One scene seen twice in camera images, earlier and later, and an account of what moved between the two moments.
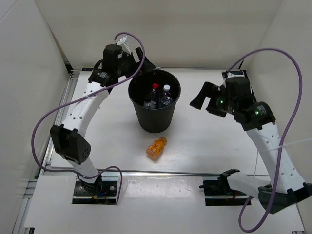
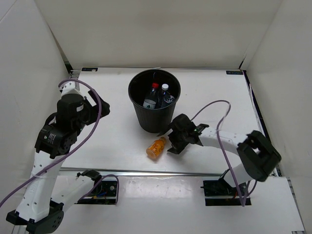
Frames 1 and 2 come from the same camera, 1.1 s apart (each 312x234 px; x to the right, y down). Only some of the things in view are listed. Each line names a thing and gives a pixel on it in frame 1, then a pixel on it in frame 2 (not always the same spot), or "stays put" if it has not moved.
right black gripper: x=207 y=89 -> x=177 y=146
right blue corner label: x=237 y=72 stays put
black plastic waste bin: x=155 y=93 stays put
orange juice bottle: x=155 y=148 stays put
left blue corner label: x=87 y=69 stays put
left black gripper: x=129 y=56 -> x=92 y=109
